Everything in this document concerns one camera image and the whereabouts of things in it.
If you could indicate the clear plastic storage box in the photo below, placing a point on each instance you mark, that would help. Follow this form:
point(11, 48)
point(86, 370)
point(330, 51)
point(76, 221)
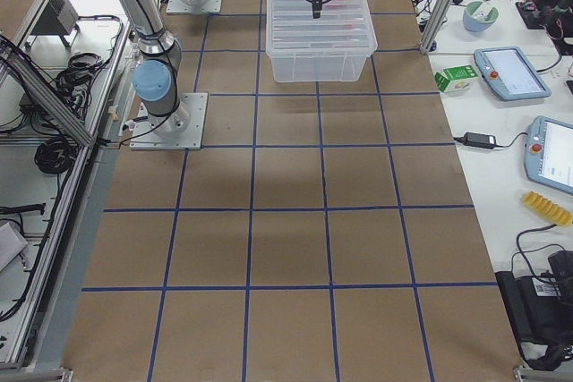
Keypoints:
point(305, 66)

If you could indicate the light blue green bowl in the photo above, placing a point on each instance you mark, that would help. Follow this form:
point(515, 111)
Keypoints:
point(479, 16)

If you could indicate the green white milk carton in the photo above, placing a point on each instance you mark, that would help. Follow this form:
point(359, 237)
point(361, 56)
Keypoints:
point(455, 78)

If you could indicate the blue teach pendant upper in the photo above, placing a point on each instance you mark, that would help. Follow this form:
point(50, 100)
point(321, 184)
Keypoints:
point(509, 74)

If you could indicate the blue teach pendant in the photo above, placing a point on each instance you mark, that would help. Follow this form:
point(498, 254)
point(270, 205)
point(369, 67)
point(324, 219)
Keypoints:
point(548, 153)
point(509, 74)

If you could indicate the black power adapter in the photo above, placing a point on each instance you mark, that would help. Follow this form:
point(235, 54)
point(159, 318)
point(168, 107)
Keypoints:
point(479, 140)

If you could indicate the blue teach pendant lower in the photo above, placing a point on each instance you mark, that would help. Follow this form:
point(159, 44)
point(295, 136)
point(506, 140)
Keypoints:
point(548, 153)

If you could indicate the yellow toy corn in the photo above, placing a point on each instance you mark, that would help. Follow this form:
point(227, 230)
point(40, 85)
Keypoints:
point(547, 209)

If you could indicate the aluminium frame post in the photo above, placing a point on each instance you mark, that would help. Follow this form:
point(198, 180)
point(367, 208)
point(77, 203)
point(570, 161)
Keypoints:
point(443, 2)

